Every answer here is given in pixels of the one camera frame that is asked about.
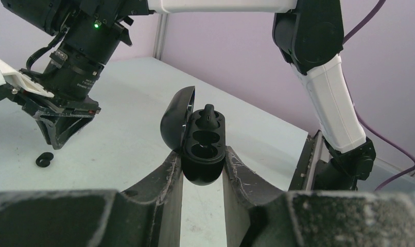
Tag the black oval charging case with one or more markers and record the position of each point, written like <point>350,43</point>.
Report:
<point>202,152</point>

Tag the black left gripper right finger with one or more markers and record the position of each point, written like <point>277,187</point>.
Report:
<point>259,214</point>

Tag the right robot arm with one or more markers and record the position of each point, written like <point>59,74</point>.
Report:
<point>309,34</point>

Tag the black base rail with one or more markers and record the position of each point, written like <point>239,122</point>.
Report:
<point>312,154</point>

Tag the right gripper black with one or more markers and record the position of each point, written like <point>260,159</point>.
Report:
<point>70,75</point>

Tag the right aluminium frame post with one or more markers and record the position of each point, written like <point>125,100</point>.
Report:
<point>160,36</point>

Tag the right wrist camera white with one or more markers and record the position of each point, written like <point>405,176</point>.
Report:
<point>17,87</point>

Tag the black clip earbud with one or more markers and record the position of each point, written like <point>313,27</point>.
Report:
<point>208,119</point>
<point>44,160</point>

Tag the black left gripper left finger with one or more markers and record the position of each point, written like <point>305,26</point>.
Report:
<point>146,214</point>

